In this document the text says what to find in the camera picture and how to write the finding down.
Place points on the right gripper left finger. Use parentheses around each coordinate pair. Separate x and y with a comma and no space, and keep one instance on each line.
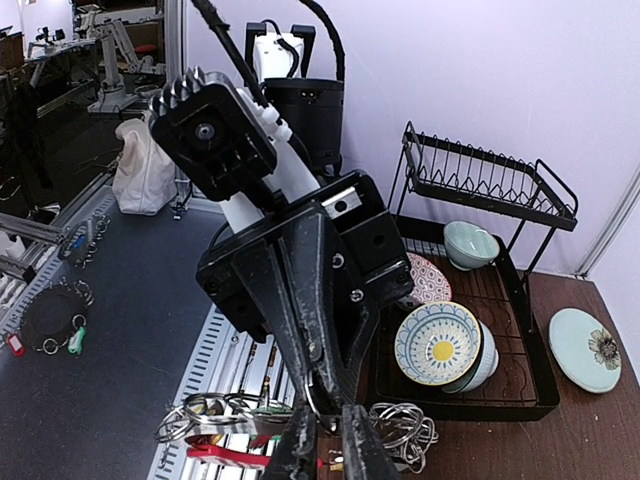
(295,457)

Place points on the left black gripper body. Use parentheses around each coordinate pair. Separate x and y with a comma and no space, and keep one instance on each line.
(336,254)

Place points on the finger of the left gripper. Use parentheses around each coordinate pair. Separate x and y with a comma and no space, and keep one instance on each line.
(305,248)
(260,269)

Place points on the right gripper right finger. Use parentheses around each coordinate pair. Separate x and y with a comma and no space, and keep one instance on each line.
(363,451)

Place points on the keyring bundle with coloured tags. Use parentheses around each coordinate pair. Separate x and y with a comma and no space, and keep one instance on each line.
(243,430)

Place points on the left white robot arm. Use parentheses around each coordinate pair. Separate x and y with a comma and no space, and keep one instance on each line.
(302,119)

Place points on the red patterned plate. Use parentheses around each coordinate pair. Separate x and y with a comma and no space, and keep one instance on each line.
(430,284)

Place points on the light green bowl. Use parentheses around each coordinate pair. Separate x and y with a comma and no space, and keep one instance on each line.
(469,246)

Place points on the white fabric bag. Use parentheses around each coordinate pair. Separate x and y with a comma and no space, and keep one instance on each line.
(144,182)

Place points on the light blue flower plate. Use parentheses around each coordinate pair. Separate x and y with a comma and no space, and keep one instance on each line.
(585,350)

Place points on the aluminium slotted front rail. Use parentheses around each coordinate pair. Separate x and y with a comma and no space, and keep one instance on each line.
(224,361)

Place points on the black wire dish rack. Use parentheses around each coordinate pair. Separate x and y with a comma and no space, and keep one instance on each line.
(523,388)

